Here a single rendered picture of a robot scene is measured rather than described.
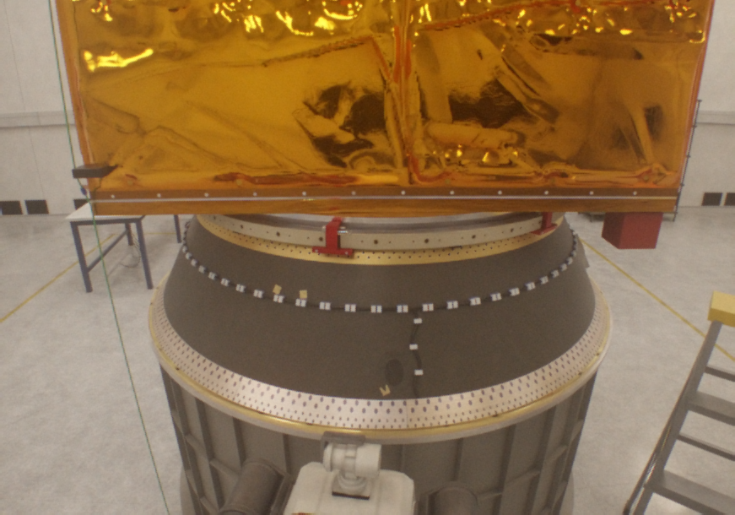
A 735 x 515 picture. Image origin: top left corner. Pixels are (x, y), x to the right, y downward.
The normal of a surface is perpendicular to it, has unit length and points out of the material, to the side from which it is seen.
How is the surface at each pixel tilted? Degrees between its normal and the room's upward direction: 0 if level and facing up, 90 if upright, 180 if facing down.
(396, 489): 0
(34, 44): 90
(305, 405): 43
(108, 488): 0
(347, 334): 62
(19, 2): 90
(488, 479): 90
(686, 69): 84
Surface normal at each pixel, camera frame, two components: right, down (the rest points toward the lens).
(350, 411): -0.07, -0.44
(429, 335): 0.12, -0.12
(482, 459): 0.33, 0.33
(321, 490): 0.00, -0.93
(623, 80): 0.02, 0.33
